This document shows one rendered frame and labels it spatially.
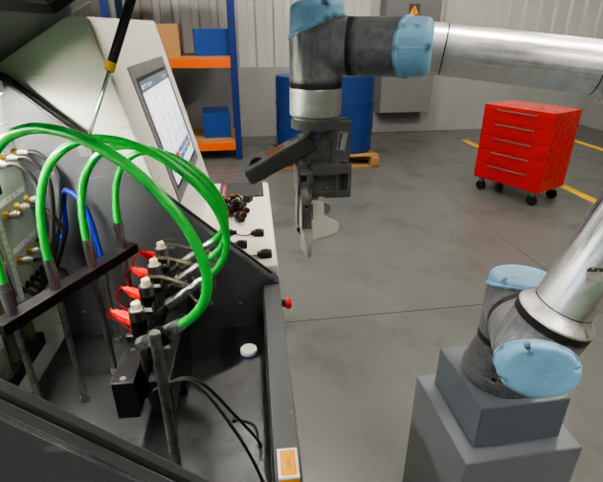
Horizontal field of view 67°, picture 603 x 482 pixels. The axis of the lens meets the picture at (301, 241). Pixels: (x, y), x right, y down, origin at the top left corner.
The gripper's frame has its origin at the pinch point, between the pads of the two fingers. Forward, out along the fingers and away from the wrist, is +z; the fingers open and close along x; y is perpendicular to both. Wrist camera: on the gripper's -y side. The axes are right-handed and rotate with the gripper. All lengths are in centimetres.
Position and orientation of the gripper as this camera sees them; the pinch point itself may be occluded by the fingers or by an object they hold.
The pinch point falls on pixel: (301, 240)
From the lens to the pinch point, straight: 75.7
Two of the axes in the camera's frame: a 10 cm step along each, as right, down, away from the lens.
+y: 9.9, -0.5, 1.0
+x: -1.1, -4.2, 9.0
